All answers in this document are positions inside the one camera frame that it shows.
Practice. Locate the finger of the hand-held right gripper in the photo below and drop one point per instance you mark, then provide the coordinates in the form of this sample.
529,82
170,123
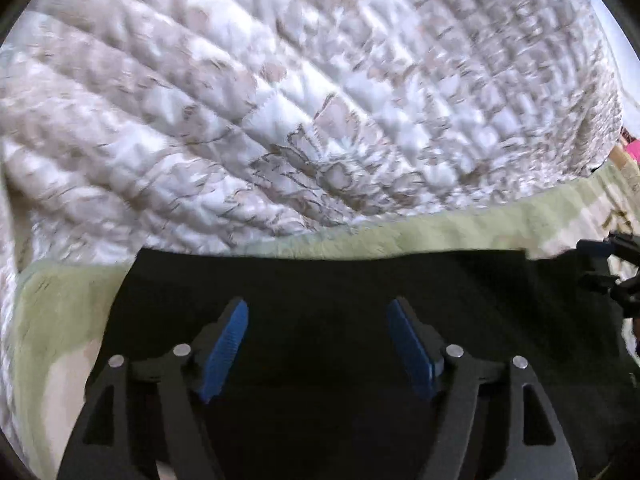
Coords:
597,281
595,247

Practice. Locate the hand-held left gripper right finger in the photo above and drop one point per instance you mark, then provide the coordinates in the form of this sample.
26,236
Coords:
412,350

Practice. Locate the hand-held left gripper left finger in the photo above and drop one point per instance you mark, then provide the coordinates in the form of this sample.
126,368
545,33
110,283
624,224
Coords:
225,350

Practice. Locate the beige quilted bedspread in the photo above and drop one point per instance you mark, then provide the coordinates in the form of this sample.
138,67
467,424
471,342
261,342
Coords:
300,85

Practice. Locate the pink object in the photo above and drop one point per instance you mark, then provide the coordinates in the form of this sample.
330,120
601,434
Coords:
634,151

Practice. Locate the green floral blanket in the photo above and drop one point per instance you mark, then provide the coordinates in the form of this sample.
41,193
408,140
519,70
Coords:
450,230

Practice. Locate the black pants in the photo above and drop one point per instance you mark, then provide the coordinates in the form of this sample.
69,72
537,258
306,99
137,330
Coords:
325,285

